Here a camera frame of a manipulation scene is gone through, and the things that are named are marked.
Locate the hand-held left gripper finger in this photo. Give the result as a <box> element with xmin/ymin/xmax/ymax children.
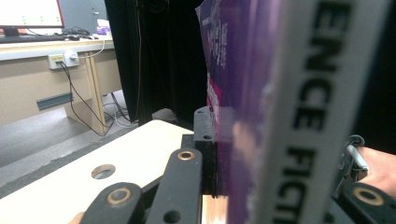
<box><xmin>192</xmin><ymin>105</ymin><xmax>219</xmax><ymax>198</ymax></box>

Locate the dark blue cover magazine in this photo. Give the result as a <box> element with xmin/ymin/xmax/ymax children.
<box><xmin>195</xmin><ymin>0</ymin><xmax>394</xmax><ymax>224</ymax></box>

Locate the purple tissue box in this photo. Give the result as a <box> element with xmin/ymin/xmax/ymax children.
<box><xmin>95</xmin><ymin>19</ymin><xmax>112</xmax><ymax>35</ymax></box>

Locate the white power strip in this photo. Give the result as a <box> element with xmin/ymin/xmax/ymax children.
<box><xmin>47</xmin><ymin>50</ymin><xmax>80</xmax><ymax>70</ymax></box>

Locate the black keyboard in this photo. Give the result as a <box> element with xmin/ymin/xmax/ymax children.
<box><xmin>0</xmin><ymin>34</ymin><xmax>68</xmax><ymax>45</ymax></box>

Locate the computer monitor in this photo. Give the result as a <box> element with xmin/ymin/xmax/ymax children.
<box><xmin>0</xmin><ymin>0</ymin><xmax>65</xmax><ymax>36</ymax></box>

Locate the white floor cable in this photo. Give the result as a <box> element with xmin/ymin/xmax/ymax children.
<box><xmin>102</xmin><ymin>101</ymin><xmax>134</xmax><ymax>129</ymax></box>

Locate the white plug cable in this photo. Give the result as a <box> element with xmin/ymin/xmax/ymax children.
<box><xmin>78</xmin><ymin>36</ymin><xmax>106</xmax><ymax>60</ymax></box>

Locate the black power cable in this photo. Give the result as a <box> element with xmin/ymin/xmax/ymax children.
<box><xmin>58</xmin><ymin>61</ymin><xmax>110</xmax><ymax>137</ymax></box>

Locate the black cable bundle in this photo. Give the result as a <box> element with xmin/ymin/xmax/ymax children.
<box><xmin>26</xmin><ymin>27</ymin><xmax>94</xmax><ymax>41</ymax></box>

